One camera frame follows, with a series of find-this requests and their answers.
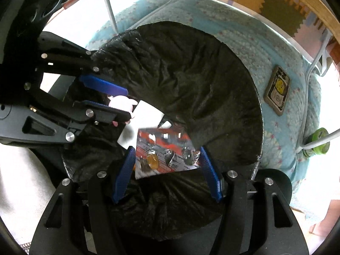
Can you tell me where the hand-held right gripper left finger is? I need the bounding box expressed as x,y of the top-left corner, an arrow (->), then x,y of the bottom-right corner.
29,146 -> 136,255

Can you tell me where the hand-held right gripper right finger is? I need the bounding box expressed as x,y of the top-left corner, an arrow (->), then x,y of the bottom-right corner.
199,146 -> 310,255

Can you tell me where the red silver blister pack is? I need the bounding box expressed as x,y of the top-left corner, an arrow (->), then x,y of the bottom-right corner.
134,127 -> 201,180

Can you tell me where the colourful foam puzzle mat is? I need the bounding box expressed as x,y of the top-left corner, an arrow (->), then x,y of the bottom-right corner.
61,0 -> 340,68

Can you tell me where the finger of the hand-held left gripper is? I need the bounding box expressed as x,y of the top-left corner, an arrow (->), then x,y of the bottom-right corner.
37,31 -> 129,96
29,90 -> 132,144

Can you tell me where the green round container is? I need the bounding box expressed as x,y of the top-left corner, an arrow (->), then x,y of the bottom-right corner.
303,127 -> 331,156

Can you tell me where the pink toy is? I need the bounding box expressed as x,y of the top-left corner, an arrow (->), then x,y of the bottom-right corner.
108,95 -> 139,127

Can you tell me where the white wire frame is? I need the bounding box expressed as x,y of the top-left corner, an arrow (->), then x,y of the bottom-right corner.
99,0 -> 340,152

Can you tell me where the mattress label patch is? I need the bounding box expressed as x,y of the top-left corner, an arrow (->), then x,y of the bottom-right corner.
263,65 -> 292,117

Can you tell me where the trash bin with black bag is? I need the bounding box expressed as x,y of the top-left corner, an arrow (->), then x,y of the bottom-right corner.
60,21 -> 264,243

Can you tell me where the bed with blue sheet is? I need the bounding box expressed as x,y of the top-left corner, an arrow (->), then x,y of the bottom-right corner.
85,0 -> 331,215

